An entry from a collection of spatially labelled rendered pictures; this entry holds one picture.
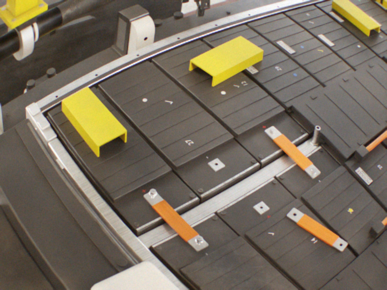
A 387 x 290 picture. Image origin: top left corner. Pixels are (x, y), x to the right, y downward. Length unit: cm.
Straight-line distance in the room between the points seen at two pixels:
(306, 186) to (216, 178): 17
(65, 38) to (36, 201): 109
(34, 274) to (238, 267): 39
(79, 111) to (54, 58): 83
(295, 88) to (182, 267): 53
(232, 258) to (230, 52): 52
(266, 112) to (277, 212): 26
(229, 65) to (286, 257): 48
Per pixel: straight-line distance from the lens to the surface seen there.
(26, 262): 119
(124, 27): 170
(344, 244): 125
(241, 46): 156
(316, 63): 163
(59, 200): 114
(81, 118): 136
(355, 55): 172
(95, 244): 107
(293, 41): 168
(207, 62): 149
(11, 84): 218
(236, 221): 127
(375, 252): 126
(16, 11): 101
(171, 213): 125
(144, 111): 142
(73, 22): 115
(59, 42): 215
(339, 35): 177
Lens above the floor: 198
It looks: 46 degrees down
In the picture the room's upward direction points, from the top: 7 degrees clockwise
